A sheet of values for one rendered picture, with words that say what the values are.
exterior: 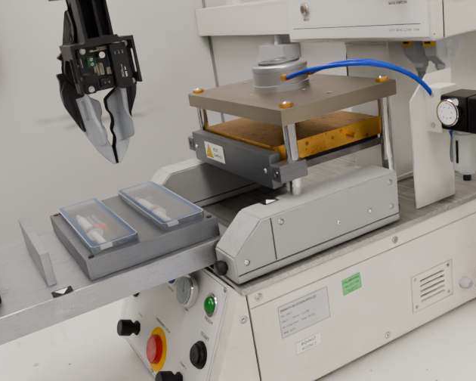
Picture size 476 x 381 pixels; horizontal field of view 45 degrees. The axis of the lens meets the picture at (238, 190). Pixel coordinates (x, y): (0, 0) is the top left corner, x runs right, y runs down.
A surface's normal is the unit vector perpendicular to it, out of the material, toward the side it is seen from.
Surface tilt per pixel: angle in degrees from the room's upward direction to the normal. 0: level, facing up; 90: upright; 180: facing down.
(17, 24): 90
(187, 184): 90
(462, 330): 0
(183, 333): 65
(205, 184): 90
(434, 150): 90
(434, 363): 0
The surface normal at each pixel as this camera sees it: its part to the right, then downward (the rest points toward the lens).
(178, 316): -0.85, -0.14
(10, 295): -0.15, -0.94
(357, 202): 0.48, 0.22
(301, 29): -0.87, 0.29
